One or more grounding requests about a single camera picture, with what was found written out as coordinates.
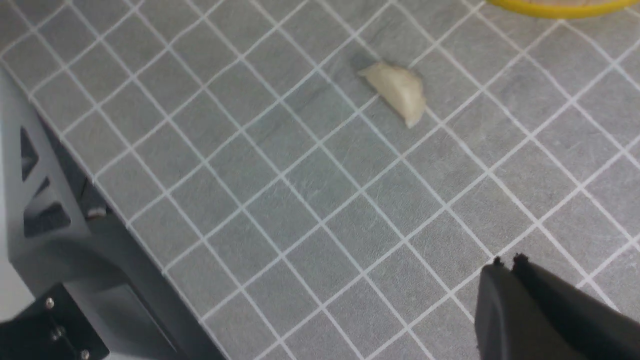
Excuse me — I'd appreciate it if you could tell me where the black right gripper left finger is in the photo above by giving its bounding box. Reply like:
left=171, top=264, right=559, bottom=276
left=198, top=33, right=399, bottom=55
left=474, top=257, right=585, bottom=360

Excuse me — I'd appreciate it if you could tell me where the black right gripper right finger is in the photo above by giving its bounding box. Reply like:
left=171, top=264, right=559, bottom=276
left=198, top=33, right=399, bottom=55
left=513, top=254, right=640, bottom=360

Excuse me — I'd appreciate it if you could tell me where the white dumpling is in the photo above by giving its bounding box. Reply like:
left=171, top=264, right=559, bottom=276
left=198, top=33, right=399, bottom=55
left=358, top=61, right=426, bottom=129

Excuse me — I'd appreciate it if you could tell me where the yellow rimmed bamboo steamer tray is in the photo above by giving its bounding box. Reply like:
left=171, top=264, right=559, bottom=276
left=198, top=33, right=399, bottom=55
left=487, top=0, right=639, bottom=19

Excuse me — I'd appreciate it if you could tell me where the grey checked tablecloth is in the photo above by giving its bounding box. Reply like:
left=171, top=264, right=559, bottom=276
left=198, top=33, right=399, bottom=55
left=1, top=0, right=639, bottom=360

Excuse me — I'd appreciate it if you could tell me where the black bracket with screws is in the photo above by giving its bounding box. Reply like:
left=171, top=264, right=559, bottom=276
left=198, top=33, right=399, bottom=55
left=0, top=283, right=111, bottom=360

